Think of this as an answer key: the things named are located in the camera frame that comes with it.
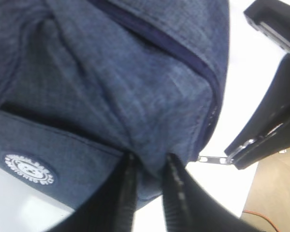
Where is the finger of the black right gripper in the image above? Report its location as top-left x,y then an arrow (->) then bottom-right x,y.
233,122 -> 290,170
225,54 -> 290,156

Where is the dark navy lunch bag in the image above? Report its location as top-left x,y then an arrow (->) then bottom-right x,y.
0,0 -> 229,208

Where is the orange floor cable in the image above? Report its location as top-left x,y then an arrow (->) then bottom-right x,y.
241,209 -> 280,232

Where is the silver zipper pull ring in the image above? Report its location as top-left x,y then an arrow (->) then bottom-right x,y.
197,156 -> 229,165

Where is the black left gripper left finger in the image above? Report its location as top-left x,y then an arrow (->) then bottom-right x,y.
49,153 -> 137,232

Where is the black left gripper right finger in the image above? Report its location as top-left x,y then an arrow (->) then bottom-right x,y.
162,153 -> 259,232

